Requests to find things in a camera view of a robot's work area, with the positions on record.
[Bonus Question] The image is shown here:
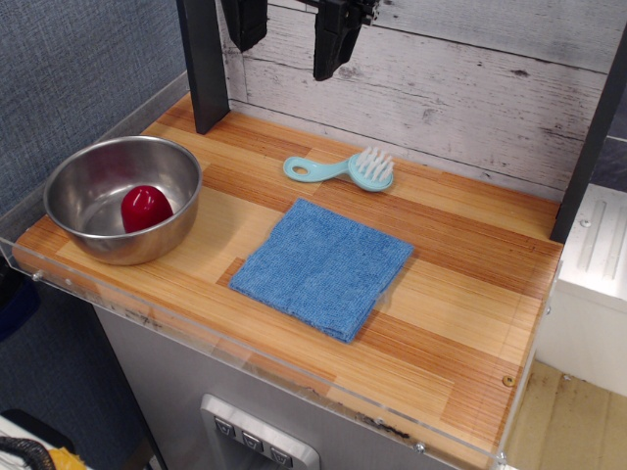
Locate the silver dispenser button panel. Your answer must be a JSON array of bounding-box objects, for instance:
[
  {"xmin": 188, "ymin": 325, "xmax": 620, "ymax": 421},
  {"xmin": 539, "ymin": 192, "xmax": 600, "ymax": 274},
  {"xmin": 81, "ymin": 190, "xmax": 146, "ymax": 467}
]
[{"xmin": 200, "ymin": 394, "xmax": 320, "ymax": 469}]

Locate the red plastic strawberry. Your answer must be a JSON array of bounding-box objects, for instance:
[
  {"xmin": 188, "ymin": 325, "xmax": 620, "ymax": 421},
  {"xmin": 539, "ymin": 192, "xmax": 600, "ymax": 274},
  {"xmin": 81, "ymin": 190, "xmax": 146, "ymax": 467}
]
[{"xmin": 121, "ymin": 185, "xmax": 173, "ymax": 233}]

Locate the clear acrylic edge guard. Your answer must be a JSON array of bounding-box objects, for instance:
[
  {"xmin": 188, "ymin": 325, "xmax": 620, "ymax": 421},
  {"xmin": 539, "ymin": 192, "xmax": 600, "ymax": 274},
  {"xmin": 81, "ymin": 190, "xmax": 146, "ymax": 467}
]
[{"xmin": 2, "ymin": 231, "xmax": 561, "ymax": 469}]

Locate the dark grey left post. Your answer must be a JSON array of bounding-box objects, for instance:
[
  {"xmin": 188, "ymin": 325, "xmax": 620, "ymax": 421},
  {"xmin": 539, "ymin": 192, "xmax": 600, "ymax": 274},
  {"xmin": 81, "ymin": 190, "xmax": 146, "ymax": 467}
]
[{"xmin": 176, "ymin": 0, "xmax": 230, "ymax": 134}]

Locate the stainless steel pot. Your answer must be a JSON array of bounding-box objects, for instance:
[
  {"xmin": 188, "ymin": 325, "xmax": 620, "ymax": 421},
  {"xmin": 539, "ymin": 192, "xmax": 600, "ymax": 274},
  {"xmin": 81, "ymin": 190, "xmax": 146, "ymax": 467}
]
[{"xmin": 43, "ymin": 136, "xmax": 203, "ymax": 265}]

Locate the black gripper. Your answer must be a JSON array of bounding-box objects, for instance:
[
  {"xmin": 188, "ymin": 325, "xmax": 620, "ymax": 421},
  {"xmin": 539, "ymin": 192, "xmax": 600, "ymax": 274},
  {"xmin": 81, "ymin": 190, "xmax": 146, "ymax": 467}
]
[{"xmin": 221, "ymin": 0, "xmax": 378, "ymax": 81}]

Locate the teal dish brush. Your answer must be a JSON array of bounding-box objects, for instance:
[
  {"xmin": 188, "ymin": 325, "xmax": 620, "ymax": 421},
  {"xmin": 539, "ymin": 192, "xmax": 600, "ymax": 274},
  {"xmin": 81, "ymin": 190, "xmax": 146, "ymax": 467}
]
[{"xmin": 283, "ymin": 147, "xmax": 394, "ymax": 192}]

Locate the blue folded cloth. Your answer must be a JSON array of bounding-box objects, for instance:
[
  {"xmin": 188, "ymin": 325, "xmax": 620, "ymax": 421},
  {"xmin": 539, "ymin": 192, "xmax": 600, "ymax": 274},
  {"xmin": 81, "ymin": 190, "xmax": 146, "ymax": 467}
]
[{"xmin": 229, "ymin": 199, "xmax": 413, "ymax": 344}]

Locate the dark grey right post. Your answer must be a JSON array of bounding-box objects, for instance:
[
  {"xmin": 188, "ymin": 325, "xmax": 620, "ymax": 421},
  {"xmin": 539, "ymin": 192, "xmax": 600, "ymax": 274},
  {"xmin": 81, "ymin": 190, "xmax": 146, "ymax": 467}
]
[{"xmin": 550, "ymin": 30, "xmax": 626, "ymax": 244}]

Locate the dark grey post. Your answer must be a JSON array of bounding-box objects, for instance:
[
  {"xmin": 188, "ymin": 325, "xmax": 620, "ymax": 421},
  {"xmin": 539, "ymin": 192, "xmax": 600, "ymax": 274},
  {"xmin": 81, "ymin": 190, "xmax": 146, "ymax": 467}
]
[
  {"xmin": 550, "ymin": 30, "xmax": 626, "ymax": 244},
  {"xmin": 176, "ymin": 0, "xmax": 230, "ymax": 134}
]

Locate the white side cabinet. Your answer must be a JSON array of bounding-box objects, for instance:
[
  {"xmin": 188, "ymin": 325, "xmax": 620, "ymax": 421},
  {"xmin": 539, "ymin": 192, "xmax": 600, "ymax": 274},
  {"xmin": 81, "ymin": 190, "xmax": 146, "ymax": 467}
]
[{"xmin": 536, "ymin": 184, "xmax": 626, "ymax": 396}]

